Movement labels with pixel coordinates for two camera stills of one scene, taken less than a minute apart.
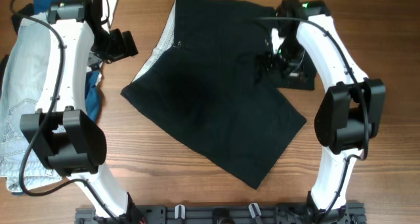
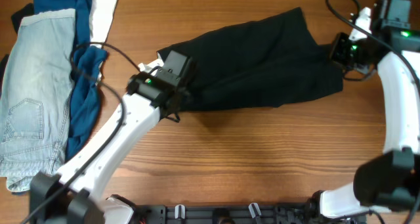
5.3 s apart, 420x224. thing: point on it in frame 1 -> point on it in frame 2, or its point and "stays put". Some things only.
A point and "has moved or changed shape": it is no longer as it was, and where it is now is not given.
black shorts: [201, 81] has moved or changed shape
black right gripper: [266, 64] -> [336, 48]
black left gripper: [122, 51] -> [180, 89]
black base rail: [227, 213] stays put
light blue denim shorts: [24, 80] stays put
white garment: [112, 0] stays put
